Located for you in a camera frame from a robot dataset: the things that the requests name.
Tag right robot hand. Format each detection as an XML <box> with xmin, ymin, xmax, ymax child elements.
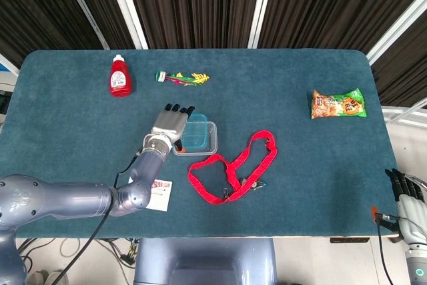
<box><xmin>370</xmin><ymin>168</ymin><xmax>427</xmax><ymax>245</ymax></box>

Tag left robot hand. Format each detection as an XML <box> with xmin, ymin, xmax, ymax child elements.
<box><xmin>150</xmin><ymin>103</ymin><xmax>196</xmax><ymax>155</ymax></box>

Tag blue container lid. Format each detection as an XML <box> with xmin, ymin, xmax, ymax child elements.
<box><xmin>179</xmin><ymin>113</ymin><xmax>208</xmax><ymax>152</ymax></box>

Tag clear plastic container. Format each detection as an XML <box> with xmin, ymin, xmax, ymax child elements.
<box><xmin>172</xmin><ymin>121</ymin><xmax>218</xmax><ymax>157</ymax></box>

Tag colourful feather toy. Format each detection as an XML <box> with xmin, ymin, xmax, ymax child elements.
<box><xmin>155</xmin><ymin>70</ymin><xmax>211</xmax><ymax>87</ymax></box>

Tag red ketchup squeeze bottle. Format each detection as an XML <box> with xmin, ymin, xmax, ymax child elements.
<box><xmin>109</xmin><ymin>54</ymin><xmax>133</xmax><ymax>98</ymax></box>

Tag white card with red print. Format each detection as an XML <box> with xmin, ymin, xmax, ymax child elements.
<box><xmin>145</xmin><ymin>180</ymin><xmax>173</xmax><ymax>212</ymax></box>

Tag teal carpet table mat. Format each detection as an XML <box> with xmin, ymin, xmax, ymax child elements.
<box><xmin>0</xmin><ymin>48</ymin><xmax>398</xmax><ymax>240</ymax></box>

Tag metal clip with blue tip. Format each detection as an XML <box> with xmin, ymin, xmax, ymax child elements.
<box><xmin>240</xmin><ymin>178</ymin><xmax>269</xmax><ymax>192</ymax></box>

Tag green orange snack bag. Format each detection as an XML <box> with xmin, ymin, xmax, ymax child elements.
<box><xmin>310</xmin><ymin>87</ymin><xmax>367</xmax><ymax>120</ymax></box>

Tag blue-grey robot torso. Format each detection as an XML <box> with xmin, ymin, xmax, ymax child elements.
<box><xmin>133</xmin><ymin>238</ymin><xmax>278</xmax><ymax>285</ymax></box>

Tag grey shoe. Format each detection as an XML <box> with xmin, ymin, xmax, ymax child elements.
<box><xmin>46</xmin><ymin>270</ymin><xmax>69</xmax><ymax>285</ymax></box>
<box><xmin>28</xmin><ymin>271</ymin><xmax>47</xmax><ymax>285</ymax></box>

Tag black right hand cable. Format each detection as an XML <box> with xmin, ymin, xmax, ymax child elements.
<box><xmin>376</xmin><ymin>220</ymin><xmax>400</xmax><ymax>285</ymax></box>

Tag red lanyard strap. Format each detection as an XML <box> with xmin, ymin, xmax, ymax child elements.
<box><xmin>187</xmin><ymin>130</ymin><xmax>278</xmax><ymax>205</ymax></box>

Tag white metal frame rail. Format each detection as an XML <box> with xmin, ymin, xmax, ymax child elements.
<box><xmin>382</xmin><ymin>99</ymin><xmax>427</xmax><ymax>129</ymax></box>

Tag white frame post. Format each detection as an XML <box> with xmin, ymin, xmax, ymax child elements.
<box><xmin>103</xmin><ymin>0</ymin><xmax>149</xmax><ymax>49</ymax></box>
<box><xmin>248</xmin><ymin>0</ymin><xmax>278</xmax><ymax>49</ymax></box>
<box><xmin>366</xmin><ymin>0</ymin><xmax>427</xmax><ymax>65</ymax></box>

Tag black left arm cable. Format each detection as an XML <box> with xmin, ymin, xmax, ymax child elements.
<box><xmin>49</xmin><ymin>153</ymin><xmax>141</xmax><ymax>285</ymax></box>

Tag black floor cable bundle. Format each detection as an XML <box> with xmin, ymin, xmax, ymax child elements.
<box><xmin>95</xmin><ymin>237</ymin><xmax>140</xmax><ymax>268</ymax></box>

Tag thin grey frame post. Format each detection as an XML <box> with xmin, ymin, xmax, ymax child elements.
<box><xmin>56</xmin><ymin>0</ymin><xmax>110</xmax><ymax>49</ymax></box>

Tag white floor cable loop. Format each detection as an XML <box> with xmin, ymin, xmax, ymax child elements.
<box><xmin>59</xmin><ymin>238</ymin><xmax>81</xmax><ymax>259</ymax></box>

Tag white frame with blue sticker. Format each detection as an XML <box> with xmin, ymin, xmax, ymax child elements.
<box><xmin>0</xmin><ymin>53</ymin><xmax>20</xmax><ymax>77</ymax></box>

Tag tangled black floor cables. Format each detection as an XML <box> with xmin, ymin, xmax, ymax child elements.
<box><xmin>16</xmin><ymin>238</ymin><xmax>46</xmax><ymax>272</ymax></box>

